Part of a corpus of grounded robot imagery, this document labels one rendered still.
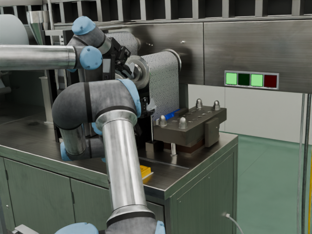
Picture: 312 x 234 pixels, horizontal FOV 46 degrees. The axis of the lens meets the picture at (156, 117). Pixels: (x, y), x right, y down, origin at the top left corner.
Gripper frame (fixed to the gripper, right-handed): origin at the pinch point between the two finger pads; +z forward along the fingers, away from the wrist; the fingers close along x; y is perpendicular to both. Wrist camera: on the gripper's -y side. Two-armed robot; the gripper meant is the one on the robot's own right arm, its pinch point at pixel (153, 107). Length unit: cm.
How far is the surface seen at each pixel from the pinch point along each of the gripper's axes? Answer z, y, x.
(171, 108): 13.9, -3.7, -0.3
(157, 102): 2.7, 2.0, -0.3
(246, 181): 160, -109, 16
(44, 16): 5, 41, 72
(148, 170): -24.2, -17.1, -13.4
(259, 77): 29.2, 11.0, -37.3
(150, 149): -4.5, -17.7, -0.6
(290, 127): 263, -87, 7
